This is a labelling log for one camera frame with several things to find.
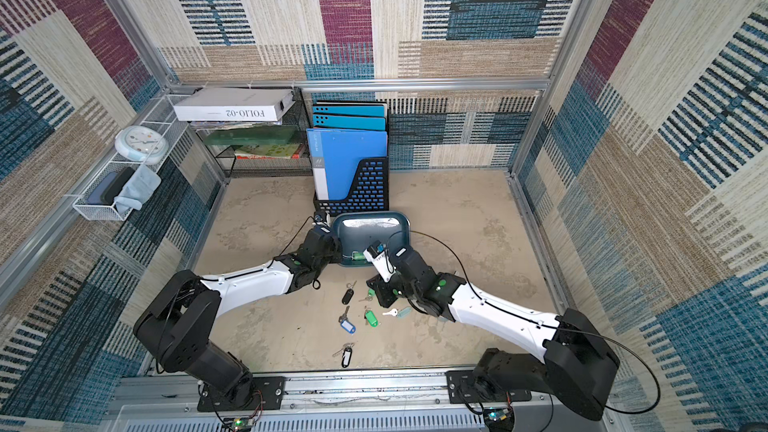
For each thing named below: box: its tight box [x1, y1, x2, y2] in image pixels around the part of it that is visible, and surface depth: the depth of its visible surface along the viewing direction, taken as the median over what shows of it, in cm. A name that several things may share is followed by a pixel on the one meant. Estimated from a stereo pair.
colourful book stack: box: [234, 143, 305, 160], surface depth 101 cm
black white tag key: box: [332, 342, 355, 368], surface depth 81 cm
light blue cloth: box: [114, 164, 162, 214], surface depth 70 cm
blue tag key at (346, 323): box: [338, 305, 357, 335], surface depth 86 cm
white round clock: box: [114, 125, 169, 165], surface depth 76 cm
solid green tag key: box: [365, 310, 379, 328], surface depth 87 cm
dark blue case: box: [87, 166, 136, 205], surface depth 67 cm
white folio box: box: [173, 86, 295, 121], surface depth 81 cm
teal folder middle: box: [312, 114, 386, 131], surface depth 98 cm
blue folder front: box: [306, 128, 389, 201], surface depth 95 cm
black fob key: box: [341, 280, 357, 305], surface depth 91 cm
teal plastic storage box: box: [333, 211, 411, 267], surface depth 99 cm
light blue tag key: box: [382, 307, 412, 318], surface depth 87 cm
